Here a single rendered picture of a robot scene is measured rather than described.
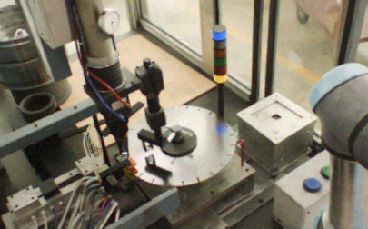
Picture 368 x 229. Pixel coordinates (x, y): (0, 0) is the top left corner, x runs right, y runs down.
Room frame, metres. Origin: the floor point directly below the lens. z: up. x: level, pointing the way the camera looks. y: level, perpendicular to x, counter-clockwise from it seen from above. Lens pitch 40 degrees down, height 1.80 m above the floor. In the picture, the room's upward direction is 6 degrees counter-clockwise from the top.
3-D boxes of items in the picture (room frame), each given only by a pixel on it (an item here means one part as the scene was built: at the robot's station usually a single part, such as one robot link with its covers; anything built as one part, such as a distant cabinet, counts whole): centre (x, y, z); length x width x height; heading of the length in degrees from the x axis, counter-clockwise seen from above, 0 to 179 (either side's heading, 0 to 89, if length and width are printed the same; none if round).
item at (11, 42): (1.46, 0.58, 0.93); 0.31 x 0.31 x 0.36
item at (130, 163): (0.79, 0.19, 0.95); 0.10 x 0.03 x 0.07; 121
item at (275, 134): (1.02, -0.29, 0.82); 0.18 x 0.18 x 0.15; 31
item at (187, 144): (0.89, 0.03, 0.96); 0.11 x 0.11 x 0.03
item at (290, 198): (0.78, -0.37, 0.82); 0.28 x 0.11 x 0.15; 121
